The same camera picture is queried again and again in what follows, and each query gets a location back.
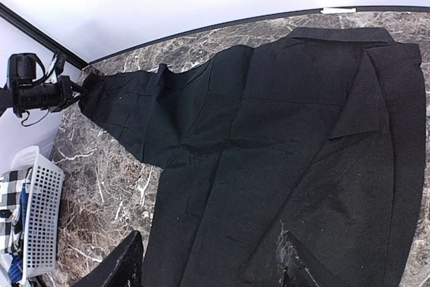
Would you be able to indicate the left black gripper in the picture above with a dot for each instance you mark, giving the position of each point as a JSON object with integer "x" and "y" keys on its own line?
{"x": 69, "y": 93}

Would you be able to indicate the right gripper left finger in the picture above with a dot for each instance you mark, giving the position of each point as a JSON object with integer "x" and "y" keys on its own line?
{"x": 122, "y": 267}

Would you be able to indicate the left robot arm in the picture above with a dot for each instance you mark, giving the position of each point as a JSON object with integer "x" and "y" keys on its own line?
{"x": 30, "y": 86}

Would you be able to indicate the black long sleeve shirt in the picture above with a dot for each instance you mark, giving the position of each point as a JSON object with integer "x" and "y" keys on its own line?
{"x": 323, "y": 130}

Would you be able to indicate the black white plaid shirt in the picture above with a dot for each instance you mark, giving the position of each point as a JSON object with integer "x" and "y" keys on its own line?
{"x": 11, "y": 186}

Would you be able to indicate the dark blue shirt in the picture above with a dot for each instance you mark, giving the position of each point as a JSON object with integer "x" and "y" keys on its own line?
{"x": 15, "y": 271}

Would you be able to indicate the left black frame post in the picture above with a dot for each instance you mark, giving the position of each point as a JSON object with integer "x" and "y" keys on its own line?
{"x": 38, "y": 35}

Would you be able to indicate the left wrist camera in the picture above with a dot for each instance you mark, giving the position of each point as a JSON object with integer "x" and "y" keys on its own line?
{"x": 56, "y": 67}

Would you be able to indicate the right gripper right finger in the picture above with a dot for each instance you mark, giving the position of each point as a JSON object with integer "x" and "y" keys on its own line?
{"x": 298, "y": 266}

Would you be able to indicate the grey plastic laundry basket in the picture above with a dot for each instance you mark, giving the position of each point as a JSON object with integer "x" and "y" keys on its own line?
{"x": 41, "y": 225}

